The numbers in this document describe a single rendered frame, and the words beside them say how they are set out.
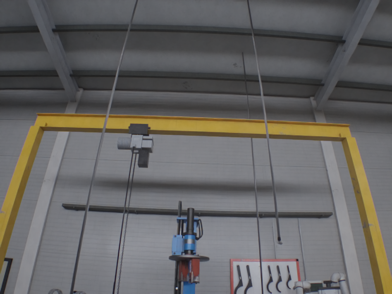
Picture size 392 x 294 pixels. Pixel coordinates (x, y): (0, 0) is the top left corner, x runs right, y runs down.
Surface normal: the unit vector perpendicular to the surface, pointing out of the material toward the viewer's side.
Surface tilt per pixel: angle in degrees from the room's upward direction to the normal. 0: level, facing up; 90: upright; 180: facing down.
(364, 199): 90
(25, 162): 90
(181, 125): 90
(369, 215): 90
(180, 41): 174
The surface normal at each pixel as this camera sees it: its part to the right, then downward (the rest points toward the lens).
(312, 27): -0.03, 0.81
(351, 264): 0.03, -0.49
